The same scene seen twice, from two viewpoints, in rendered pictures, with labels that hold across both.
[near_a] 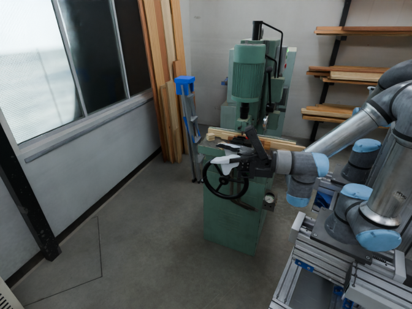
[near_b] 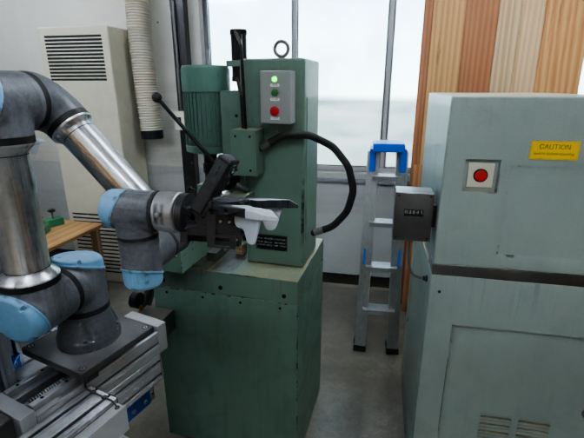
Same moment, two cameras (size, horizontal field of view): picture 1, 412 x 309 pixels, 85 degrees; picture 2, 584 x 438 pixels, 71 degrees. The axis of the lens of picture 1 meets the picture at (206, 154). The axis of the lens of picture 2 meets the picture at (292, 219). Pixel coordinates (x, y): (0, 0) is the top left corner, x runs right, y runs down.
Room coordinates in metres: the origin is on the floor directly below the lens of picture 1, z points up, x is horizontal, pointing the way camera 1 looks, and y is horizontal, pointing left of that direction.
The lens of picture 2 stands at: (1.49, -1.87, 1.43)
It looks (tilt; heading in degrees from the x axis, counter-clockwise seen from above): 18 degrees down; 82
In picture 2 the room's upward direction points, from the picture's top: straight up
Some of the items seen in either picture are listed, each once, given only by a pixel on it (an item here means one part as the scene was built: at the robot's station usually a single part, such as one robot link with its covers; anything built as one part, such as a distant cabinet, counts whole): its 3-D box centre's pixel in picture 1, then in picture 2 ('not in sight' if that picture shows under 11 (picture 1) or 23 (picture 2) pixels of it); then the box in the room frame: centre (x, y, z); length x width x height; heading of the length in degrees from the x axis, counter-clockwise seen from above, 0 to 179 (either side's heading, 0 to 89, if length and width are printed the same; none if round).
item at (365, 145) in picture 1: (365, 152); (77, 279); (1.10, -0.89, 0.98); 0.13 x 0.12 x 0.14; 70
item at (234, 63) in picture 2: (256, 37); (240, 56); (1.53, -0.30, 1.54); 0.08 x 0.08 x 0.17; 66
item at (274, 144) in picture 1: (260, 142); not in sight; (1.35, -0.36, 0.92); 0.55 x 0.02 x 0.04; 66
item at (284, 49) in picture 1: (281, 59); (277, 97); (1.63, -0.50, 1.40); 0.10 x 0.06 x 0.16; 156
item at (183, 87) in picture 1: (191, 132); (381, 248); (2.27, 0.16, 0.58); 0.27 x 0.25 x 1.16; 72
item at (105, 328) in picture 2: (357, 169); (87, 319); (1.10, -0.88, 0.87); 0.15 x 0.15 x 0.10
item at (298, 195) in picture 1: (298, 186); not in sight; (0.62, -0.32, 1.12); 0.11 x 0.08 x 0.11; 171
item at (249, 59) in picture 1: (247, 73); (207, 109); (1.40, -0.25, 1.35); 0.18 x 0.18 x 0.31
